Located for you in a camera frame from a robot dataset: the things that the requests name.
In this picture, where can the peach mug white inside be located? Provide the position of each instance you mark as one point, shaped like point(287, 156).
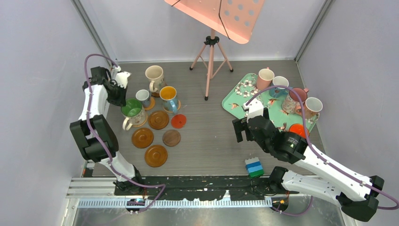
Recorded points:
point(312, 106)

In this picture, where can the orange mug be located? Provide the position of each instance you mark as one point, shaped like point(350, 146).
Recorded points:
point(299, 129)

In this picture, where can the dark walnut coaster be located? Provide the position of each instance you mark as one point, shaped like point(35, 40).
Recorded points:
point(171, 138)

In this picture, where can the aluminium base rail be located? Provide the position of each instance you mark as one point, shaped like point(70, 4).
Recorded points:
point(178, 192)

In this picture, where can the cream shell pattern mug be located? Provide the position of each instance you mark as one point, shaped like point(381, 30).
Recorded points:
point(155, 75)

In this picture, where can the light plain wooden coaster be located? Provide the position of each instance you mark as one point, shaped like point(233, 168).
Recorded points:
point(150, 105)

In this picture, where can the pink music stand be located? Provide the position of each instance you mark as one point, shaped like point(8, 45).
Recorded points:
point(235, 19)

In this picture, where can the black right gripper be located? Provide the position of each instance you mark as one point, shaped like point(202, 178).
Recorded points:
point(240, 125)

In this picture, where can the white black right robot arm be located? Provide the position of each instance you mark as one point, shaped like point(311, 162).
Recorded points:
point(352, 192)

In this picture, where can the green inside cream mug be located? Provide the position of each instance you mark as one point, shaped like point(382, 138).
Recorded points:
point(133, 109)

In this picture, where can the red round paper coaster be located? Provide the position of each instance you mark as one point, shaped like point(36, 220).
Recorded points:
point(178, 121)

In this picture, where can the small blue patterned mug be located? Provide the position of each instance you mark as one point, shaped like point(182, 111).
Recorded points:
point(144, 97)

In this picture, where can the blue green toy brick stack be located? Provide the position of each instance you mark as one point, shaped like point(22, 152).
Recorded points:
point(254, 167)

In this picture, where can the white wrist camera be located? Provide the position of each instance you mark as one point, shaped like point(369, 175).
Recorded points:
point(253, 108)
point(121, 77)

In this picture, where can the woven rattan coaster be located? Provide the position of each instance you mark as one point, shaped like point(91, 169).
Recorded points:
point(138, 122)
point(171, 106)

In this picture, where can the pink inside floral mug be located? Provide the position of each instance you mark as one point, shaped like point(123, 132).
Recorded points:
point(292, 101)

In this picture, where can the white inside teal mug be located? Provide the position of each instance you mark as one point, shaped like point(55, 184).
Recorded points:
point(277, 90)

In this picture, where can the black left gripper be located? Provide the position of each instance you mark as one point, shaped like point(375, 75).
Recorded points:
point(121, 100)

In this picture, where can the mint green floral tray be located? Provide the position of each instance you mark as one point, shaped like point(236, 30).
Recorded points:
point(245, 89)

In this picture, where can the yellow inside blue mug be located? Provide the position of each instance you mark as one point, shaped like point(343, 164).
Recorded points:
point(168, 93)

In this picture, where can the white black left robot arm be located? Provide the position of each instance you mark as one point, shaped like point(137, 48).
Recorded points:
point(92, 133)

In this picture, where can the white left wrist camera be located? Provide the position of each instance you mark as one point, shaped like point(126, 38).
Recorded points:
point(121, 77)

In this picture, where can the pink white inside mug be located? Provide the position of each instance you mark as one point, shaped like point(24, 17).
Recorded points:
point(264, 79)

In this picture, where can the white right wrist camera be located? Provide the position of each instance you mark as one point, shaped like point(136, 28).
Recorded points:
point(253, 108)

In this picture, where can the large ridged brown wooden coaster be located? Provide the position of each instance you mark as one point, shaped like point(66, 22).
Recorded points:
point(158, 120)

